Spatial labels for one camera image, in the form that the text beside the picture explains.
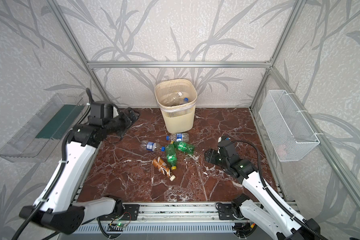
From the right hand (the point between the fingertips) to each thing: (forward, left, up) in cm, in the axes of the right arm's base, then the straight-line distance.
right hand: (208, 150), depth 79 cm
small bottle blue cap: (+16, +18, -13) cm, 27 cm away
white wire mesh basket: (-4, -32, +19) cm, 38 cm away
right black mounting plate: (-26, -8, -15) cm, 31 cm away
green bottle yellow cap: (+9, +14, -12) cm, 20 cm away
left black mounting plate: (-26, +39, -15) cm, 50 cm away
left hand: (+9, +34, +19) cm, 40 cm away
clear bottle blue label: (+36, +13, +3) cm, 38 cm away
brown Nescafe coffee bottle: (-3, +27, -10) cm, 29 cm away
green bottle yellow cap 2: (+6, +22, -11) cm, 25 cm away
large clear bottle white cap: (+38, +23, +2) cm, 45 cm away
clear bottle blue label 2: (+9, +35, -11) cm, 38 cm away
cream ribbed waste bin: (+23, +17, -1) cm, 28 cm away
